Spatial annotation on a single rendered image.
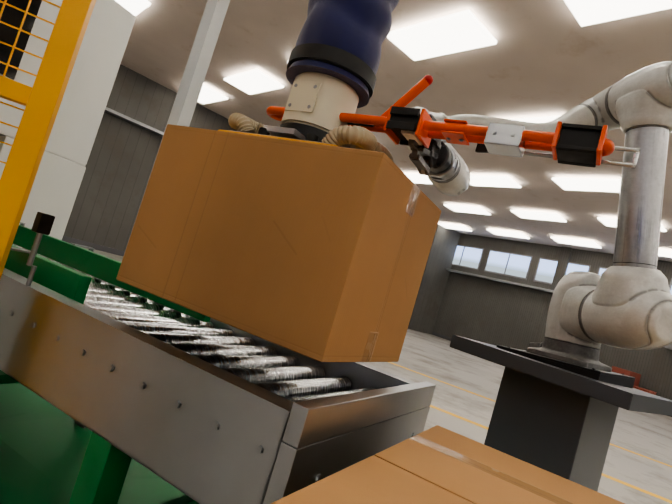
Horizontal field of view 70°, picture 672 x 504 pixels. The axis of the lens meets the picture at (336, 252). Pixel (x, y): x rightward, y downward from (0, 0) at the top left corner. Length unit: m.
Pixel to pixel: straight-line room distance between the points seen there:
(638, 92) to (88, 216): 10.89
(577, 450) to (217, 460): 0.99
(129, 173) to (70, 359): 10.73
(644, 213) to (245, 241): 1.02
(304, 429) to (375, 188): 0.43
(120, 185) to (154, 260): 10.55
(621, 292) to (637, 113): 0.48
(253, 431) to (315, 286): 0.28
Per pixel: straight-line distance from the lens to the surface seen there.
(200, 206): 1.11
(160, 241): 1.18
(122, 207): 11.75
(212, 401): 0.84
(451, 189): 1.37
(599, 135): 1.01
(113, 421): 1.00
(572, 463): 1.51
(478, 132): 1.04
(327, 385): 1.28
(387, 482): 0.77
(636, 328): 1.39
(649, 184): 1.49
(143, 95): 11.98
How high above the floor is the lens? 0.80
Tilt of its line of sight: 4 degrees up
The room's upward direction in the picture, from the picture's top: 17 degrees clockwise
